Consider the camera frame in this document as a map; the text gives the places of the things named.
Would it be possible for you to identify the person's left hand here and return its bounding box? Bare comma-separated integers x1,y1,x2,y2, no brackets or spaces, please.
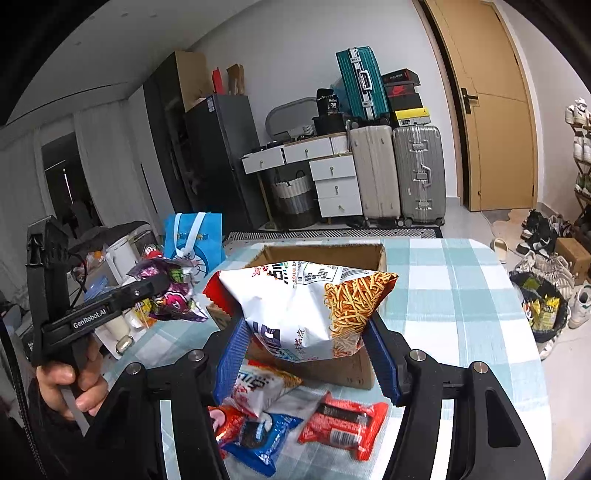
35,338,108,420

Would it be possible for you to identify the blue Oreo packet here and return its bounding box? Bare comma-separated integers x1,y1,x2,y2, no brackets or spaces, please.
222,412,303,477

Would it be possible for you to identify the silver suitcase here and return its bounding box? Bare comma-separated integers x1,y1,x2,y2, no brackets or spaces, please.
392,125,446,226

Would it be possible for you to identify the brown cardboard box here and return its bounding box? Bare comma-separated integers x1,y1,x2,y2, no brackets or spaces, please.
202,242,389,390

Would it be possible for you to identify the red black snack packet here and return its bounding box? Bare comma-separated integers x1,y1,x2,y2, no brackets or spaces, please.
297,392,389,461

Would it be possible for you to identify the dark grey refrigerator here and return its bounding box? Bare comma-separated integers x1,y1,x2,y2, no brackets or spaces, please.
185,94,269,234

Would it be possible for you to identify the black trash bin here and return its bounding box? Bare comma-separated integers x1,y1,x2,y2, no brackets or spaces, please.
510,271,569,344

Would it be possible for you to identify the woven laundry basket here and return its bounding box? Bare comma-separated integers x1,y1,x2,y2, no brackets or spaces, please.
271,170,318,230

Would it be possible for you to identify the large white noodle snack bag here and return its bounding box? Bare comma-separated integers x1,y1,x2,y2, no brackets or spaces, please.
217,260,398,363

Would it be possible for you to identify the blue Doraemon gift bag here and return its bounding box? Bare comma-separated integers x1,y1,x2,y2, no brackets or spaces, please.
163,212,225,280

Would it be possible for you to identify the wooden shoe rack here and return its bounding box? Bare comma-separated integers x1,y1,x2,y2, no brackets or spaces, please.
564,97,590,226

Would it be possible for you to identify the small cardboard box on floor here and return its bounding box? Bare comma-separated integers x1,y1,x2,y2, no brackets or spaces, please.
556,238,591,285

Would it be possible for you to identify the stack of shoe boxes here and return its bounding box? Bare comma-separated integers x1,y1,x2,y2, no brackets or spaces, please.
382,68,431,127

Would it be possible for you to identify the red Oreo packet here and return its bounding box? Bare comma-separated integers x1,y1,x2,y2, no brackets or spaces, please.
208,405,247,459

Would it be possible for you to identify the wooden door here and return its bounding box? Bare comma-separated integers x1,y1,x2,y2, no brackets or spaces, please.
426,1,537,211

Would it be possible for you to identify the beige suitcase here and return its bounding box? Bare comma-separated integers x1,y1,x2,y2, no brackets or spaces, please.
349,125,402,221

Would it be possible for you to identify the small white noodle snack bag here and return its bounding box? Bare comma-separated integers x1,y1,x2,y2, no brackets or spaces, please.
224,360,303,418

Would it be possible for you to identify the white drawer desk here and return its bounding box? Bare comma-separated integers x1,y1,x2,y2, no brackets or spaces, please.
241,132,364,219

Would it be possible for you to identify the purple snack bag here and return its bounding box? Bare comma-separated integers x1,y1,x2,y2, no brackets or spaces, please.
127,257,207,323

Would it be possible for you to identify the teal suitcase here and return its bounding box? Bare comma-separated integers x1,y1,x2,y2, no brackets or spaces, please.
335,46,390,124

